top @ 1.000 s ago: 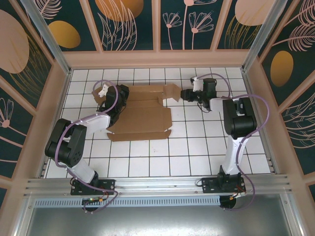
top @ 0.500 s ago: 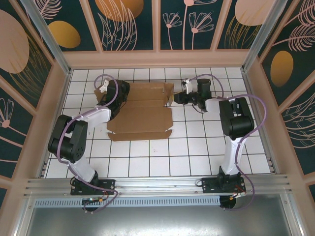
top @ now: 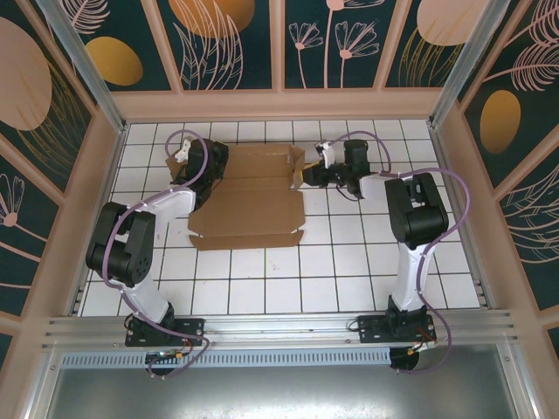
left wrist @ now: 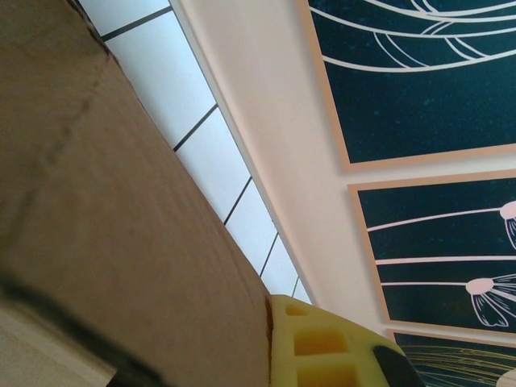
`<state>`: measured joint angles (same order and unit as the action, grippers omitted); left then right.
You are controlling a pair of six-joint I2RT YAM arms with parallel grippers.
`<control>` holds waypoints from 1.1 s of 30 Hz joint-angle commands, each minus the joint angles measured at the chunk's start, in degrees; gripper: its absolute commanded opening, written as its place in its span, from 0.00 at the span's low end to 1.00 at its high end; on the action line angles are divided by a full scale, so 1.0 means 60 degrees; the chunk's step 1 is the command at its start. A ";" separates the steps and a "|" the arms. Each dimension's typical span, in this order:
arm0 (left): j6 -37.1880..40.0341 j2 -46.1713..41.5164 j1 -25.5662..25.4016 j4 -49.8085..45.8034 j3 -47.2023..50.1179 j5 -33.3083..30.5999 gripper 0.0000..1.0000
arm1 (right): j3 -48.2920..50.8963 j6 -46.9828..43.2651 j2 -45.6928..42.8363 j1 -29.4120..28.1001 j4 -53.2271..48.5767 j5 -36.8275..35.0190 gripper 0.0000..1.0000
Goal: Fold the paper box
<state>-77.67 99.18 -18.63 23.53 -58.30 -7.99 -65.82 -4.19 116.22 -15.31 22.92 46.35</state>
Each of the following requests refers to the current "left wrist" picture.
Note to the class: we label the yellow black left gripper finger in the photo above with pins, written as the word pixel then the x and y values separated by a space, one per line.
pixel 314 346

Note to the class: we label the brown cardboard box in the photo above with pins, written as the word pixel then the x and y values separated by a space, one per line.
pixel 101 181

